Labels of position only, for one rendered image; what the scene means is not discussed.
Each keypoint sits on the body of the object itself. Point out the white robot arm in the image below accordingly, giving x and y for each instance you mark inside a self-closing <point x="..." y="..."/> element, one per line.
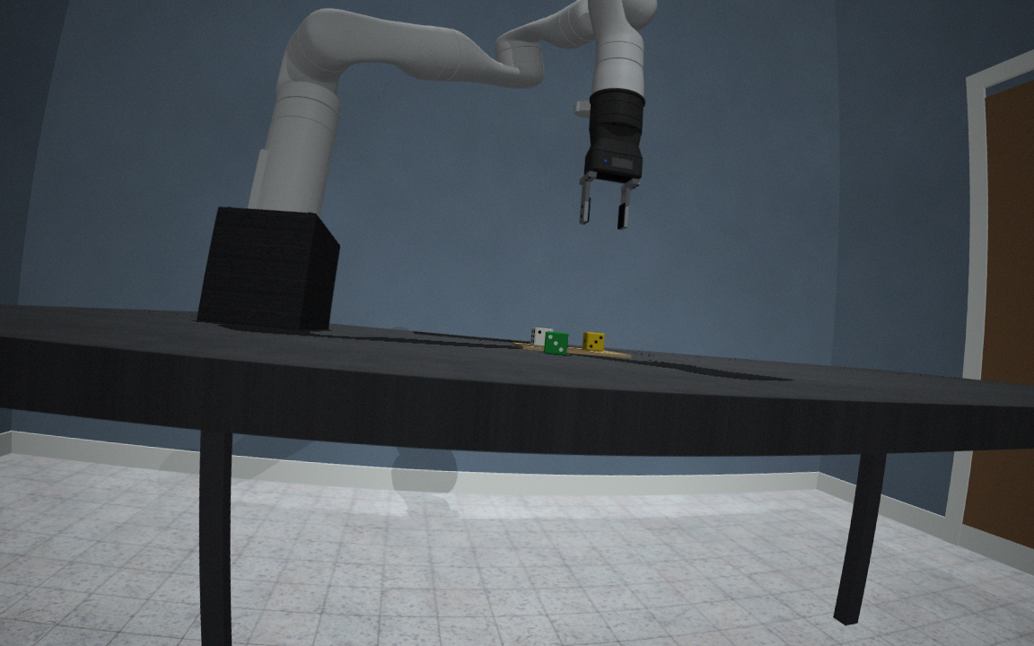
<point x="292" y="170"/>

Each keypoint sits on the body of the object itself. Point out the tan flat mat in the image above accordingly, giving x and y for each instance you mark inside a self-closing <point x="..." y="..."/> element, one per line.
<point x="572" y="350"/>

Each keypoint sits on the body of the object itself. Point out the white die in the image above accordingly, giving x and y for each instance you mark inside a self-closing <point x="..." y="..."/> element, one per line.
<point x="538" y="335"/>

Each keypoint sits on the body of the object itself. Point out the yellow die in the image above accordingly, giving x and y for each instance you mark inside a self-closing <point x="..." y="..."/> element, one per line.
<point x="593" y="341"/>

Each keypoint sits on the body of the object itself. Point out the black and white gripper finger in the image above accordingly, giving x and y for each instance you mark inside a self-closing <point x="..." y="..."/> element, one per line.
<point x="586" y="200"/>
<point x="624" y="203"/>

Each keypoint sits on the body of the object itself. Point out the green die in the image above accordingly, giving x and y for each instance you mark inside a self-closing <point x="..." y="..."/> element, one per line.
<point x="556" y="343"/>

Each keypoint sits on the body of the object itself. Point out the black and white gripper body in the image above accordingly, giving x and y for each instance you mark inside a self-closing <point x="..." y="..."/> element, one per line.
<point x="616" y="120"/>

